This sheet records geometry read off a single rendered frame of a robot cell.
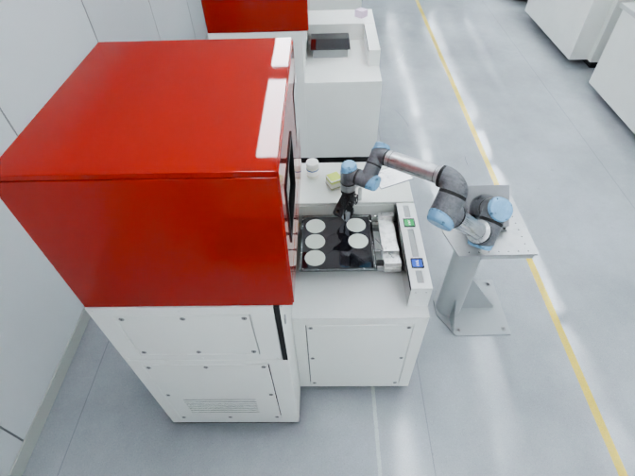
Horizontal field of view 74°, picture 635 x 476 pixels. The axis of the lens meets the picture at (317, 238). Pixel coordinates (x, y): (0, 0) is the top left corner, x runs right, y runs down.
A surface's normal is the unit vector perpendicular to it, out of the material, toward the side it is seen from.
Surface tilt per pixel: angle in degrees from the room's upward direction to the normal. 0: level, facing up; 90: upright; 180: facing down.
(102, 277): 90
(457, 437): 0
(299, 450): 0
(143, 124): 0
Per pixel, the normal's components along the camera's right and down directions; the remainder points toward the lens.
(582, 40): 0.00, 0.73
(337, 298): -0.03, -0.68
